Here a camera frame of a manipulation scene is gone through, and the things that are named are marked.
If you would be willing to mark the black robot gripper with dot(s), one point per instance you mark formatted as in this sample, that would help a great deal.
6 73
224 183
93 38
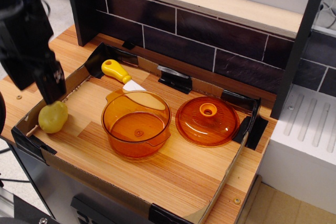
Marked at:
25 52

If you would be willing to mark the orange transparent plastic pot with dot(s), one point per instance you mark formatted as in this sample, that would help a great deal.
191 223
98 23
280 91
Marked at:
137 123

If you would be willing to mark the orange transparent pot lid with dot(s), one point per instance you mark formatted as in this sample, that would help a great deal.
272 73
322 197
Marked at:
207 121

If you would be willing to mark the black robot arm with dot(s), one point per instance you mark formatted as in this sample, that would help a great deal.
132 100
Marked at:
25 52

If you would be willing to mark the yellow toy potato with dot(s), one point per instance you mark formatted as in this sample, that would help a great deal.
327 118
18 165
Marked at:
52 117

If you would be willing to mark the dark tiled backsplash shelf unit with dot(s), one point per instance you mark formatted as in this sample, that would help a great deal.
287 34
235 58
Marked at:
237 44

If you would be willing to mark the cardboard fence with black tape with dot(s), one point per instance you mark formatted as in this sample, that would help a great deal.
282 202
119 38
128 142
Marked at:
181 183

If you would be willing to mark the white toy sink drainboard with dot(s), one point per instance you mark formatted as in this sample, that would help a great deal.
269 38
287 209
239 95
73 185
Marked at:
300 157

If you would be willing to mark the yellow handled toy knife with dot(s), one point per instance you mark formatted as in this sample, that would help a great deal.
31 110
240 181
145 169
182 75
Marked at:
114 69

